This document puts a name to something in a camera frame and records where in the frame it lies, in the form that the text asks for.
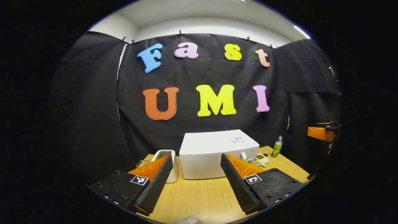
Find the white divided dish with grains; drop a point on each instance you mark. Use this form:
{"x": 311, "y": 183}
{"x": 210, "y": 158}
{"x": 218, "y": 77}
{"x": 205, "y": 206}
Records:
{"x": 261, "y": 160}

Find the white toaster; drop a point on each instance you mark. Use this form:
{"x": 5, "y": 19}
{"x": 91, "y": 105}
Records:
{"x": 173, "y": 174}

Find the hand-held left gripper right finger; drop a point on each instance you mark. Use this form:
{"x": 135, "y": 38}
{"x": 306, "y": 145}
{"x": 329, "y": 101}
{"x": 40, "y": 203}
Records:
{"x": 238, "y": 186}

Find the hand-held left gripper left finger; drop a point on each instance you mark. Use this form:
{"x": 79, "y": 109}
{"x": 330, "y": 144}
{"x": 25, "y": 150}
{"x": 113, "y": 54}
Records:
{"x": 157, "y": 186}

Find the white microwave oven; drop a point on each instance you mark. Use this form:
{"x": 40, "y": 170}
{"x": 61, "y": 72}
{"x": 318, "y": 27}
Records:
{"x": 202, "y": 155}

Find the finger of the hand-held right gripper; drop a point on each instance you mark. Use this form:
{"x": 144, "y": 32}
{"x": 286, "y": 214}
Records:
{"x": 317, "y": 132}

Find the ceiling light panel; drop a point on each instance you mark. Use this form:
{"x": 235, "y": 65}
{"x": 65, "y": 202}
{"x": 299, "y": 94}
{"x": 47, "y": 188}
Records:
{"x": 302, "y": 31}

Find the green label drink bottle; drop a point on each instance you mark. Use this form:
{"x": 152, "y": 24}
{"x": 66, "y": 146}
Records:
{"x": 276, "y": 149}

